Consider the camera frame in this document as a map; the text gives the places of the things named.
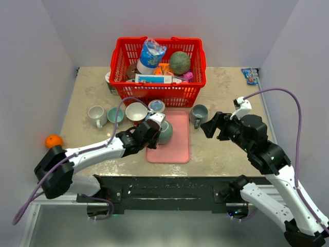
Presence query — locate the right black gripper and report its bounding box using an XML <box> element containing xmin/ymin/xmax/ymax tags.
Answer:
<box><xmin>200</xmin><ymin>111</ymin><xmax>252</xmax><ymax>152</ymax></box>

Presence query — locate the grey blue mug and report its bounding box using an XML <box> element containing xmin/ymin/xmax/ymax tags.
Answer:
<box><xmin>189</xmin><ymin>104</ymin><xmax>208</xmax><ymax>129</ymax></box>

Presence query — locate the teal green mug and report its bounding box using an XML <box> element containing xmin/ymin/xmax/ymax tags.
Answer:
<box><xmin>158</xmin><ymin>120</ymin><xmax>173</xmax><ymax>145</ymax></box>

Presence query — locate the dark red mug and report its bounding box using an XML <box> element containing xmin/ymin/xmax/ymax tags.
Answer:
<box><xmin>125</xmin><ymin>102</ymin><xmax>148</xmax><ymax>127</ymax></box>

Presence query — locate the light blue tall mug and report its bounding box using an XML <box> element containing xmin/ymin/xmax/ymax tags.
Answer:
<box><xmin>145</xmin><ymin>99</ymin><xmax>166</xmax><ymax>120</ymax></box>

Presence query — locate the small green mug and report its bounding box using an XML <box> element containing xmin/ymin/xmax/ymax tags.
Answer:
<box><xmin>107</xmin><ymin>107</ymin><xmax>124</xmax><ymax>128</ymax></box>

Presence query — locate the white speckled mug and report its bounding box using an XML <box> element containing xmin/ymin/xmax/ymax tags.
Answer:
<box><xmin>88</xmin><ymin>105</ymin><xmax>107</xmax><ymax>129</ymax></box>

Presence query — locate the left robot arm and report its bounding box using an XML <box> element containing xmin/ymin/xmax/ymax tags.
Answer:
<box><xmin>34</xmin><ymin>119</ymin><xmax>161</xmax><ymax>199</ymax></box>

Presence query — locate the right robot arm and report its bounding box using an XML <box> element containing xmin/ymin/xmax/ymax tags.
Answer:
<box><xmin>200</xmin><ymin>112</ymin><xmax>328</xmax><ymax>246</ymax></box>

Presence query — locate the pink plastic tray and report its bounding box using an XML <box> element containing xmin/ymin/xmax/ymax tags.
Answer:
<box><xmin>145</xmin><ymin>109</ymin><xmax>190</xmax><ymax>163</ymax></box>

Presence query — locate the white blue flat box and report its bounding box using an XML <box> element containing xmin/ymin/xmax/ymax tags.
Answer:
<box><xmin>135</xmin><ymin>74</ymin><xmax>172</xmax><ymax>84</ymax></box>

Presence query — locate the pink small box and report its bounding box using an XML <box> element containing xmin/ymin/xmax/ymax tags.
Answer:
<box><xmin>182</xmin><ymin>71</ymin><xmax>194</xmax><ymax>82</ymax></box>

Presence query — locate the black labelled paper roll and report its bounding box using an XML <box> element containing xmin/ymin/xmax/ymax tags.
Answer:
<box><xmin>105</xmin><ymin>72</ymin><xmax>119</xmax><ymax>96</ymax></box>

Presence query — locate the orange package in basket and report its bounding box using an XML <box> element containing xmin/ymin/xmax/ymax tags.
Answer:
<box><xmin>154</xmin><ymin>63</ymin><xmax>173</xmax><ymax>76</ymax></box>

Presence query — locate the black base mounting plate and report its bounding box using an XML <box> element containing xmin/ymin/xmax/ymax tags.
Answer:
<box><xmin>77</xmin><ymin>176</ymin><xmax>249</xmax><ymax>214</ymax></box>

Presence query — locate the blue snack packet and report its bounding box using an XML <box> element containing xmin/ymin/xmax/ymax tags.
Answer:
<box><xmin>241</xmin><ymin>68</ymin><xmax>258</xmax><ymax>85</ymax></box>

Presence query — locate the green netted melon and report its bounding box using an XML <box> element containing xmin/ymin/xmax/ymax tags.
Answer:
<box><xmin>169</xmin><ymin>51</ymin><xmax>191</xmax><ymax>75</ymax></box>

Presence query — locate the blue white paper towel roll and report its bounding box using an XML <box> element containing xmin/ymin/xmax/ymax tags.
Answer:
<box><xmin>136</xmin><ymin>38</ymin><xmax>167</xmax><ymax>75</ymax></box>

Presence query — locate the red plastic shopping basket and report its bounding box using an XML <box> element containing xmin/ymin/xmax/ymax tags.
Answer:
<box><xmin>109</xmin><ymin>37</ymin><xmax>206</xmax><ymax>108</ymax></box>

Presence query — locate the orange fruit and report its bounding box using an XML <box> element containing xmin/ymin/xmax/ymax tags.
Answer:
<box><xmin>45</xmin><ymin>134</ymin><xmax>63</xmax><ymax>149</ymax></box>

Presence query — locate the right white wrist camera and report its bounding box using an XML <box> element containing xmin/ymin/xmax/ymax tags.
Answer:
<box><xmin>230</xmin><ymin>97</ymin><xmax>252</xmax><ymax>120</ymax></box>

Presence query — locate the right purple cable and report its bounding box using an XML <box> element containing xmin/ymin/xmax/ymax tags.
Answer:
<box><xmin>244</xmin><ymin>87</ymin><xmax>329</xmax><ymax>232</ymax></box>

